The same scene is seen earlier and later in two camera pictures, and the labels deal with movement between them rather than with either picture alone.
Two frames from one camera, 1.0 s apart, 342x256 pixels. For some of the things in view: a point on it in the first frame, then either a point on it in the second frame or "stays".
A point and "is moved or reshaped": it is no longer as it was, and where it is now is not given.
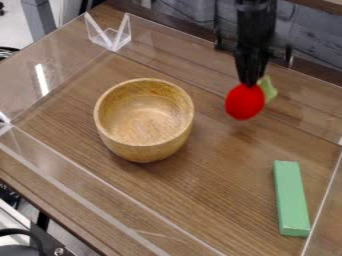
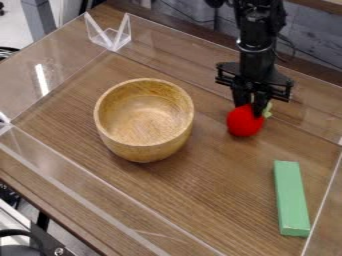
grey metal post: x=38 y=18 stays
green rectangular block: x=291 y=208 stays
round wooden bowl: x=143 y=118 stays
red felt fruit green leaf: x=244 y=100 is moved or reshaped
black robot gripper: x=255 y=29 to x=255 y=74
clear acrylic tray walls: x=153 y=143 stays
